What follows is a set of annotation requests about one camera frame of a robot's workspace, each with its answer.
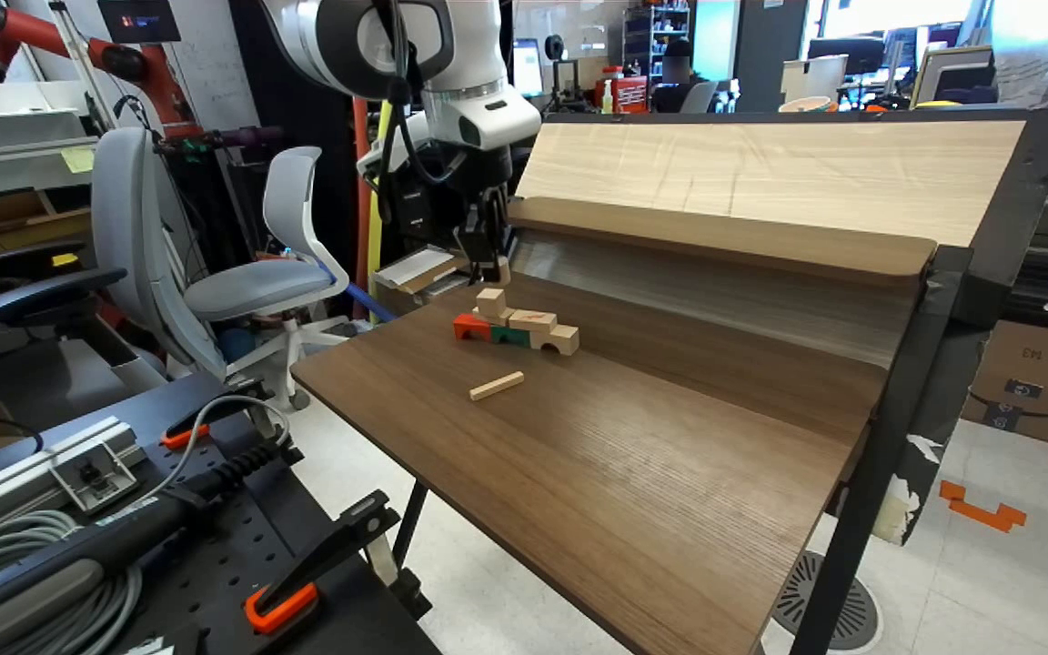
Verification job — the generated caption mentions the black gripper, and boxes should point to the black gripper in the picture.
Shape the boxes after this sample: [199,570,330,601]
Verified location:
[456,177,516,290]

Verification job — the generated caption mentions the long natural wood block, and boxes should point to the long natural wood block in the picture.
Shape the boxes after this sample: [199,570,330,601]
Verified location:
[502,305,563,339]

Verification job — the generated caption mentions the green wooden block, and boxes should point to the green wooden block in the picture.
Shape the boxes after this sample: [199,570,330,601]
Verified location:
[490,324,538,355]

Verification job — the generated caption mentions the natural wood end block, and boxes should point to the natural wood end block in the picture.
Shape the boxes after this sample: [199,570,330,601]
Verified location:
[543,322,584,359]

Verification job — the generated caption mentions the thin wooden stick block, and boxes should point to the thin wooden stick block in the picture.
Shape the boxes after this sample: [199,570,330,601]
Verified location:
[464,369,532,407]

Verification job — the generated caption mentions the small wooden crate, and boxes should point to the small wooden crate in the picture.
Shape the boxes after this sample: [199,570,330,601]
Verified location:
[368,243,469,318]

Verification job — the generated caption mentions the dark wood desk shelf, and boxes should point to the dark wood desk shelf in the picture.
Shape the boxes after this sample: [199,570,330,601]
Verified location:
[502,192,941,283]

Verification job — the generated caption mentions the seated person dark hair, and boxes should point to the seated person dark hair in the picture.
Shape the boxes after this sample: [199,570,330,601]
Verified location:
[643,32,707,116]

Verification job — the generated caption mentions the light wood desk back panel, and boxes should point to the light wood desk back panel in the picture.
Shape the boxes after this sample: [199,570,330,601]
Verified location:
[509,116,1029,256]

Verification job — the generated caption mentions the gray armrest office chair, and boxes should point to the gray armrest office chair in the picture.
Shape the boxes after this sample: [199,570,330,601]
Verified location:
[0,124,231,382]

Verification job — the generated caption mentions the black perforated robot table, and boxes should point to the black perforated robot table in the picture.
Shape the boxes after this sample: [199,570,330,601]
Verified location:
[0,369,445,655]

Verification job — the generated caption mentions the round floor drain grate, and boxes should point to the round floor drain grate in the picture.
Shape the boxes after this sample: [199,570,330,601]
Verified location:
[769,551,888,655]

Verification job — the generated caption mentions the silver framed monitor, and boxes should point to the silver framed monitor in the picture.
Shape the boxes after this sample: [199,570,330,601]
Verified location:
[909,44,999,111]

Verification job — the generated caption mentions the printed cardboard shipping box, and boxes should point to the printed cardboard shipping box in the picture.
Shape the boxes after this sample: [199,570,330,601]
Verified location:
[956,314,1048,456]

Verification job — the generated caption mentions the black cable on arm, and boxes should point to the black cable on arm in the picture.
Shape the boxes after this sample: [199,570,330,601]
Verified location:
[368,0,432,188]

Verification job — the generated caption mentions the white frame office chair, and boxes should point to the white frame office chair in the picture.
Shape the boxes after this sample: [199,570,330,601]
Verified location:
[180,141,361,420]

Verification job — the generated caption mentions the black clamp orange handle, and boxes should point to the black clamp orange handle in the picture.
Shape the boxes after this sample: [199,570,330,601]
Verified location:
[156,420,219,456]
[240,489,405,641]

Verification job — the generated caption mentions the aluminium extrusion rail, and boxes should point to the aluminium extrusion rail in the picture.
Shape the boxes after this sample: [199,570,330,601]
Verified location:
[0,413,142,540]

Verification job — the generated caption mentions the gray cable bundle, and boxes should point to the gray cable bundle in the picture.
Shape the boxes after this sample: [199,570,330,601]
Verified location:
[0,505,150,655]

